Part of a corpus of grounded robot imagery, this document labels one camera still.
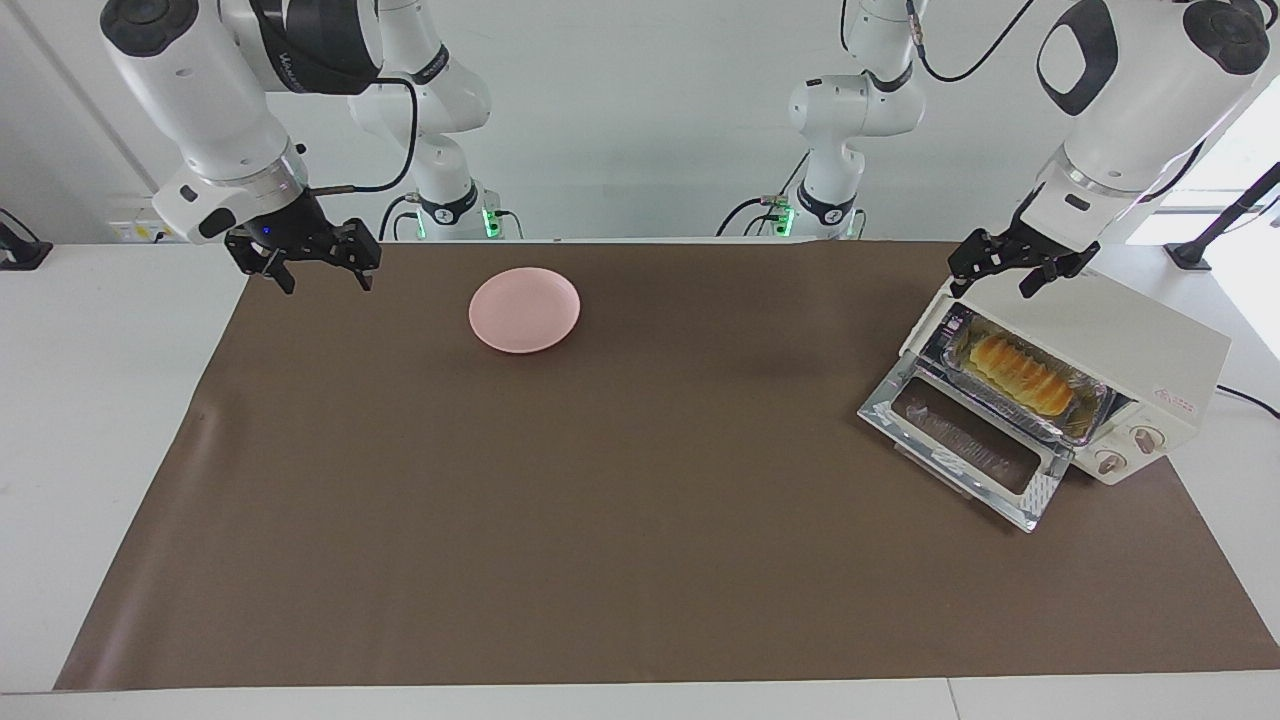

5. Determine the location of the black camera stand clamp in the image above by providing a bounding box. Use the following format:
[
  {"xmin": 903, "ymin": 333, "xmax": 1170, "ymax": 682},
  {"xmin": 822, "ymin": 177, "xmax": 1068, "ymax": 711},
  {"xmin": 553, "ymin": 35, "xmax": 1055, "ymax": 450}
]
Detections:
[{"xmin": 0, "ymin": 207, "xmax": 54, "ymax": 272}]

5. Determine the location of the black angled camera stand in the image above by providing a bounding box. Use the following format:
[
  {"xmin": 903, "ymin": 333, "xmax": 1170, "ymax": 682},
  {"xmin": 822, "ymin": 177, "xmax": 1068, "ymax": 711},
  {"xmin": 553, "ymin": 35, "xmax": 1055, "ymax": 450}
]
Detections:
[{"xmin": 1164, "ymin": 161, "xmax": 1280, "ymax": 272}]

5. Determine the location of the glass oven door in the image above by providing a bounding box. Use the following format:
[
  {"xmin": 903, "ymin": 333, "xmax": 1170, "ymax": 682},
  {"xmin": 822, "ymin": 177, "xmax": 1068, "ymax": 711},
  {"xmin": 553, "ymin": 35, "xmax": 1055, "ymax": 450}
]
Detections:
[{"xmin": 857, "ymin": 352, "xmax": 1074, "ymax": 533}]

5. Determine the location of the black oven power cable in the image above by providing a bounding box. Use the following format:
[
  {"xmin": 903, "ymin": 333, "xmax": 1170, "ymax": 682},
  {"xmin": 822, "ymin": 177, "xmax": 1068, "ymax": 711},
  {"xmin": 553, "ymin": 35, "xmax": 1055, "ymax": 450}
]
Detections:
[{"xmin": 1214, "ymin": 384, "xmax": 1280, "ymax": 420}]

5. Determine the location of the pink round plate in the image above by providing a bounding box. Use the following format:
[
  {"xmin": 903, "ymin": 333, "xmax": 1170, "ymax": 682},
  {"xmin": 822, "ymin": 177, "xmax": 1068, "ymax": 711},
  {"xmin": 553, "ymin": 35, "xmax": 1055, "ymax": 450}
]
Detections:
[{"xmin": 469, "ymin": 267, "xmax": 581, "ymax": 354}]

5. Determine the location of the black base cable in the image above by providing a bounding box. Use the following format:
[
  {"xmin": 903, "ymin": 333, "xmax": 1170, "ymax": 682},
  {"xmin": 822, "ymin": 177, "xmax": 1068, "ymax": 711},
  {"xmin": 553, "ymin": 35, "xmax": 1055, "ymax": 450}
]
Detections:
[
  {"xmin": 377, "ymin": 193, "xmax": 422, "ymax": 242},
  {"xmin": 714, "ymin": 150, "xmax": 812, "ymax": 239}
]

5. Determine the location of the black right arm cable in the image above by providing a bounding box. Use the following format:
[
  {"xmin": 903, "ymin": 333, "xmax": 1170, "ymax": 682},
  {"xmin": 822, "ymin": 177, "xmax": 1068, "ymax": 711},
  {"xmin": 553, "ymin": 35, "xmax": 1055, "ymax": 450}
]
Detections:
[{"xmin": 305, "ymin": 74, "xmax": 420, "ymax": 194}]

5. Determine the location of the aluminium foil tray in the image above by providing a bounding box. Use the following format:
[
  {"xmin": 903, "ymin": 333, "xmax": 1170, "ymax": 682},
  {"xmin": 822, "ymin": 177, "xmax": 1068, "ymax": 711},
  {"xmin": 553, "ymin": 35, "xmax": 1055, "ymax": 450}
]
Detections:
[{"xmin": 941, "ymin": 316, "xmax": 1117, "ymax": 447}]

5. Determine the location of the white wall power outlet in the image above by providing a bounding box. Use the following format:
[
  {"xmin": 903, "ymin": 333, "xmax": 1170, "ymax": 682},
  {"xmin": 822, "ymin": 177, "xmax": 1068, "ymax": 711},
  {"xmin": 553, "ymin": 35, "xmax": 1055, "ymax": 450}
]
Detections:
[{"xmin": 108, "ymin": 216, "xmax": 187, "ymax": 244}]

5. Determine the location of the golden sliced bread loaf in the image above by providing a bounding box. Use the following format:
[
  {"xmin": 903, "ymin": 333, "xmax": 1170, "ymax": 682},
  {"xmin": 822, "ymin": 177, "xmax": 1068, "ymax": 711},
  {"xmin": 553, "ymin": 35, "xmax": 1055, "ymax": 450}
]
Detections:
[{"xmin": 967, "ymin": 334, "xmax": 1077, "ymax": 417}]

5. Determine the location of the black left base cable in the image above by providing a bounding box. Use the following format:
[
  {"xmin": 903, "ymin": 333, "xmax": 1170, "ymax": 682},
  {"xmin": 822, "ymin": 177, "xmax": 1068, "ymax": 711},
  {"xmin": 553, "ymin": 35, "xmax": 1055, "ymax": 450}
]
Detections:
[{"xmin": 714, "ymin": 150, "xmax": 812, "ymax": 239}]

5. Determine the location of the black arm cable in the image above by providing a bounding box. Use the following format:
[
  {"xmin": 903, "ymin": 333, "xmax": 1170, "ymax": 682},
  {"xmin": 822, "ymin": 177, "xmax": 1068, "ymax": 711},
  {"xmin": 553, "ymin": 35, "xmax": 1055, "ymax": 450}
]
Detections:
[
  {"xmin": 305, "ymin": 74, "xmax": 420, "ymax": 194},
  {"xmin": 904, "ymin": 0, "xmax": 1037, "ymax": 84}
]

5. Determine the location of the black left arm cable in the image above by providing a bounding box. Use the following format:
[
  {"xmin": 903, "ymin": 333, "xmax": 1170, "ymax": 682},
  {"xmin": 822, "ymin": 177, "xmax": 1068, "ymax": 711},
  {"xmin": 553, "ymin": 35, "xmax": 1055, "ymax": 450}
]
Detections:
[{"xmin": 904, "ymin": 0, "xmax": 1037, "ymax": 84}]

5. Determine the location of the brown table mat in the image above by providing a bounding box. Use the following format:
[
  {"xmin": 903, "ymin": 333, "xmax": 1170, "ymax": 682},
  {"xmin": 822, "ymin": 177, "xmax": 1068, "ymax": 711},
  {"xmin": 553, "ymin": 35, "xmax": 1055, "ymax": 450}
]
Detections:
[{"xmin": 54, "ymin": 240, "xmax": 1280, "ymax": 692}]

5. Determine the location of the white toaster oven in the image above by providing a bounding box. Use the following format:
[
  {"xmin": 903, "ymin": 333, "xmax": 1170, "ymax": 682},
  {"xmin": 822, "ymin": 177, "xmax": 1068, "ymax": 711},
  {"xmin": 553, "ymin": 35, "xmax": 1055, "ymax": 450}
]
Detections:
[{"xmin": 898, "ymin": 268, "xmax": 1232, "ymax": 487}]

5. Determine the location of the black right base cable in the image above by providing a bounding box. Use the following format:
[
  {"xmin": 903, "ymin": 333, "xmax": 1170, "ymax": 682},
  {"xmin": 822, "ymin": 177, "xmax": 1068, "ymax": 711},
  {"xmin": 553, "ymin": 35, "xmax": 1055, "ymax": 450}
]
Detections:
[{"xmin": 377, "ymin": 193, "xmax": 422, "ymax": 242}]

